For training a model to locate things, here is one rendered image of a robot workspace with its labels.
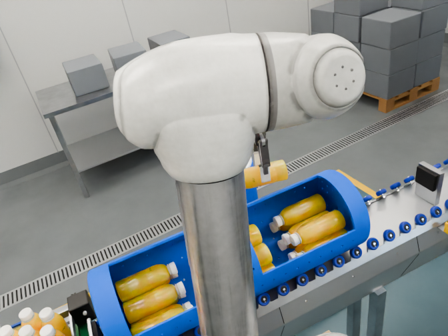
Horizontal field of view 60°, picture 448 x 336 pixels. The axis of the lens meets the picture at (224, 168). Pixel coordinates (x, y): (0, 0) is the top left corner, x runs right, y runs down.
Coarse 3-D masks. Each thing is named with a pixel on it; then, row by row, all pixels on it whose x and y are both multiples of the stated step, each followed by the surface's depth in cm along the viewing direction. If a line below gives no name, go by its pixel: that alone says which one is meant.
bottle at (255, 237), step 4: (252, 224) 126; (252, 228) 124; (256, 228) 124; (252, 232) 123; (256, 232) 123; (252, 236) 123; (256, 236) 123; (260, 236) 123; (252, 240) 123; (256, 240) 123; (260, 240) 124; (252, 244) 123; (256, 244) 124
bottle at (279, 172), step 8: (280, 160) 126; (248, 168) 126; (256, 168) 125; (272, 168) 124; (280, 168) 124; (248, 176) 123; (256, 176) 124; (272, 176) 124; (280, 176) 124; (248, 184) 124; (256, 184) 124; (264, 184) 125
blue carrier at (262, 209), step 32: (288, 192) 142; (320, 192) 149; (352, 192) 126; (256, 224) 144; (352, 224) 136; (128, 256) 117; (160, 256) 132; (256, 256) 115; (320, 256) 124; (96, 288) 107; (192, 288) 135; (256, 288) 117; (192, 320) 112
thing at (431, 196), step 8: (424, 168) 152; (432, 168) 150; (416, 176) 156; (424, 176) 152; (432, 176) 148; (440, 176) 147; (416, 184) 160; (424, 184) 153; (432, 184) 149; (440, 184) 149; (416, 192) 161; (424, 192) 157; (432, 192) 153; (440, 192) 152; (432, 200) 155
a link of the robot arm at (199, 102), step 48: (192, 48) 46; (240, 48) 46; (144, 96) 45; (192, 96) 45; (240, 96) 46; (144, 144) 49; (192, 144) 47; (240, 144) 49; (192, 192) 53; (240, 192) 55; (192, 240) 57; (240, 240) 57; (240, 288) 59
